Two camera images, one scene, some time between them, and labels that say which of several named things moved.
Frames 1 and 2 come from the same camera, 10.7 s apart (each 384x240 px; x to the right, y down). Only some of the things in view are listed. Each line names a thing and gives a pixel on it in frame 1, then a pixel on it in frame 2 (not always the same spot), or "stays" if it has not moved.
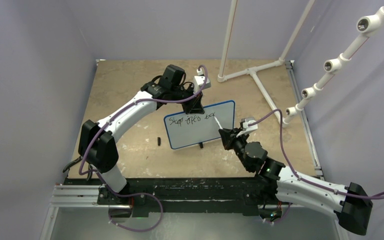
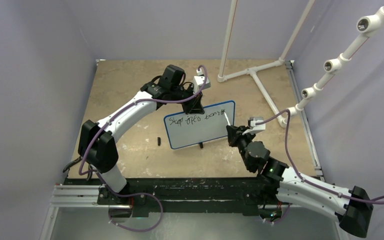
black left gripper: [195, 106] stays
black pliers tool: [90, 167] stays
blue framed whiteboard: [182, 129] stays
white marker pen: [218, 122] -> [225, 114]
